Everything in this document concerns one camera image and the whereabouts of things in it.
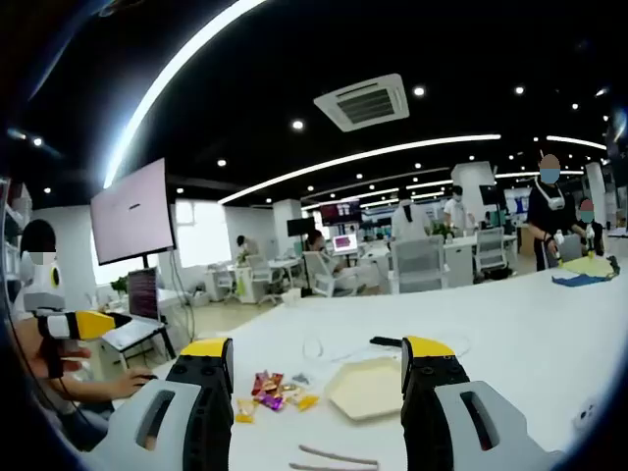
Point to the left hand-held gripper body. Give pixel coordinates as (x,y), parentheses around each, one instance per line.
(44,279)

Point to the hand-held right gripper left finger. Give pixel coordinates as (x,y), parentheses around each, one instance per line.
(196,387)

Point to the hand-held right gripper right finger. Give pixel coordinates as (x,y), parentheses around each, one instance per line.
(432,382)

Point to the cream hexagonal container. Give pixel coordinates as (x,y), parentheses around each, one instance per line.
(365,390)

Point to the purple food packet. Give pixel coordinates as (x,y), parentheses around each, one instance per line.
(272,402)

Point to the person's left hand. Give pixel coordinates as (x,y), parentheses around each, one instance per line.
(29,350)

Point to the white side desk black legs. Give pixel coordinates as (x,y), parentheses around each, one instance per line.
(132,333)

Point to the green potted plant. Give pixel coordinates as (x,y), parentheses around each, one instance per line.
(120,287)
(441,230)

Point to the small computer screen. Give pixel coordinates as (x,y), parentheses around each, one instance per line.
(143,294)

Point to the large display screen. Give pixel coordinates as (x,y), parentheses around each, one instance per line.
(132,211)

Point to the white mesh office chair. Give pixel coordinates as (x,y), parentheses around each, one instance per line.
(316,270)
(260,272)
(490,247)
(417,262)

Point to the plain white paper cup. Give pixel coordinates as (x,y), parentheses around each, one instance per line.
(293,297)

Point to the long ceiling light strip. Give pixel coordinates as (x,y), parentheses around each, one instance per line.
(422,143)
(115,159)
(574,141)

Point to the pink screen desk monitor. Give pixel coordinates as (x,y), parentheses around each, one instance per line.
(345,243)

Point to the blue cloth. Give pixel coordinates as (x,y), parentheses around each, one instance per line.
(576,280)

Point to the black desk monitor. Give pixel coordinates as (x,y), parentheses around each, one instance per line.
(300,226)

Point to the yellow cloth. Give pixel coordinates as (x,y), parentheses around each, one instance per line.
(586,267)

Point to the ceiling air conditioner vent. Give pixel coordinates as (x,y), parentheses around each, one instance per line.
(363,103)

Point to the round ceiling spotlights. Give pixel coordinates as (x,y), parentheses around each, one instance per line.
(418,91)

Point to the purple wall video display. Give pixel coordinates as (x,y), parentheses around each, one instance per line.
(341,212)

